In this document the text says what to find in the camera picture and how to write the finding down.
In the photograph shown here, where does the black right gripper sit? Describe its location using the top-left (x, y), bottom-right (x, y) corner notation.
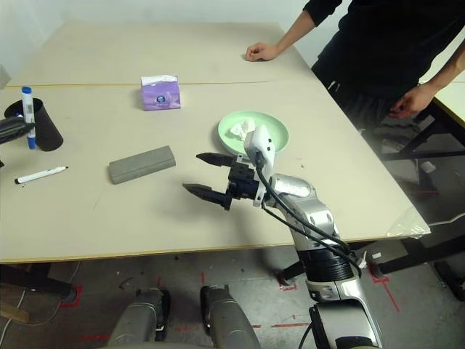
top-left (182, 152), bottom-right (261, 212)

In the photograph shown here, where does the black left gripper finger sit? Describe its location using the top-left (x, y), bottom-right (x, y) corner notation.
top-left (0, 118), bottom-right (26, 132)
top-left (0, 124), bottom-right (36, 145)

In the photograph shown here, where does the white marker blue cap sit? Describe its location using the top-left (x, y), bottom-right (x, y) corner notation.
top-left (20, 86), bottom-right (38, 150)

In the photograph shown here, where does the white marker black tip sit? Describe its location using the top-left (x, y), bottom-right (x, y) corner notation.
top-left (14, 166), bottom-right (70, 185)

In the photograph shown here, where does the white tissue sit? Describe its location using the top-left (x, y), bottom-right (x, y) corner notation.
top-left (227, 119), bottom-right (259, 142)

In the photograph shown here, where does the grey glasses case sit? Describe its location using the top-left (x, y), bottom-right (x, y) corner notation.
top-left (108, 145), bottom-right (177, 185)

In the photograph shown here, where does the green plate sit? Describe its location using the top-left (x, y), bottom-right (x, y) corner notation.
top-left (217, 111), bottom-right (291, 156)

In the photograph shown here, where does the person bare forearm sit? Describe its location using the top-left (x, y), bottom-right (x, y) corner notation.
top-left (417, 47), bottom-right (465, 101)
top-left (272, 7), bottom-right (317, 59)

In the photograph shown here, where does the person bare hand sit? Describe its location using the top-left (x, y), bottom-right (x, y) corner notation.
top-left (246, 42), bottom-right (280, 62)
top-left (392, 86), bottom-right (435, 118)

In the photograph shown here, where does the black plastic cup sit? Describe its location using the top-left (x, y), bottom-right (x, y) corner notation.
top-left (3, 97), bottom-right (65, 153)

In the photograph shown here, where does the purple tissue pack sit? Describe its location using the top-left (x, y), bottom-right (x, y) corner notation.
top-left (140, 75), bottom-right (182, 111)

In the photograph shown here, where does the grey robot right leg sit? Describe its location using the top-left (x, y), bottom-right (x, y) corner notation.
top-left (199, 284), bottom-right (261, 349)

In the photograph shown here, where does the grey robot leg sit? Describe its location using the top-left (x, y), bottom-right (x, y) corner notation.
top-left (199, 284), bottom-right (261, 349)
top-left (108, 286), bottom-right (171, 345)

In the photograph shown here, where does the black table leg beam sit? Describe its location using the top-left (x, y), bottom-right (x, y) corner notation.
top-left (281, 236), bottom-right (465, 281)
top-left (0, 263), bottom-right (73, 295)

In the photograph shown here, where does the grey robot left leg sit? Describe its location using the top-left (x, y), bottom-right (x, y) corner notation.
top-left (108, 286), bottom-right (171, 345)

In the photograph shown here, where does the wooden block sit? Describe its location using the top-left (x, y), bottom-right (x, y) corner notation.
top-left (0, 303), bottom-right (30, 323)

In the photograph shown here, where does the clear plastic film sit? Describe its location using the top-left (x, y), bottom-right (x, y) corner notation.
top-left (387, 206), bottom-right (432, 239)

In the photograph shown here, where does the person black clothing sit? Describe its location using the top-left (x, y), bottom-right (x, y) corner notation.
top-left (303, 0), bottom-right (465, 153)

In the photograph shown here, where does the black chair base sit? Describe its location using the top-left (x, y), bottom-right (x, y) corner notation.
top-left (434, 260), bottom-right (465, 301)

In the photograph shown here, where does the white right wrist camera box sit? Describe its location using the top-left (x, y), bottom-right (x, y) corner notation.
top-left (242, 124), bottom-right (277, 209)

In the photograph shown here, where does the white floor cable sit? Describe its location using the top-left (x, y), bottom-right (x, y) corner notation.
top-left (428, 214), bottom-right (465, 227)
top-left (0, 260), bottom-right (81, 326)

